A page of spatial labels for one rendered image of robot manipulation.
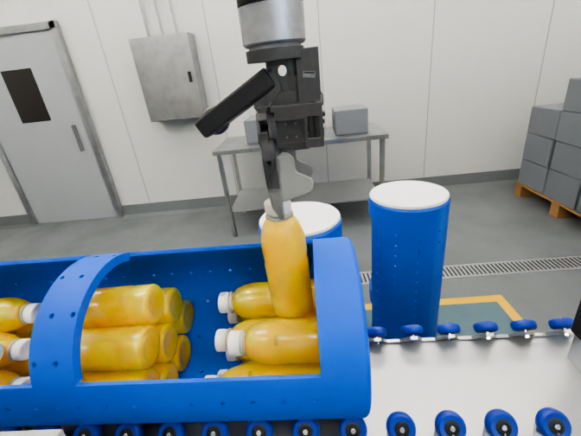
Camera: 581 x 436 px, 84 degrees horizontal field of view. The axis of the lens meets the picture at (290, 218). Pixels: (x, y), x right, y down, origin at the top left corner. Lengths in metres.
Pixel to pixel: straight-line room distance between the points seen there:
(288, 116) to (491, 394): 0.60
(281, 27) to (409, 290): 1.08
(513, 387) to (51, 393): 0.75
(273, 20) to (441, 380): 0.66
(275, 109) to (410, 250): 0.91
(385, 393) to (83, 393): 0.50
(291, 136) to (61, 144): 4.43
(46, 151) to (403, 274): 4.40
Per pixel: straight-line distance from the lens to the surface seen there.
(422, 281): 1.30
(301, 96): 0.42
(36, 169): 5.08
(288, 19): 0.41
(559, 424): 0.70
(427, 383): 0.73
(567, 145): 3.73
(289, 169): 0.42
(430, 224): 1.19
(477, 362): 0.79
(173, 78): 3.83
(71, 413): 0.63
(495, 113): 4.43
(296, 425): 0.61
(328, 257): 0.48
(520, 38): 4.45
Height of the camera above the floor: 1.49
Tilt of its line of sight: 24 degrees down
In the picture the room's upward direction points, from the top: 7 degrees counter-clockwise
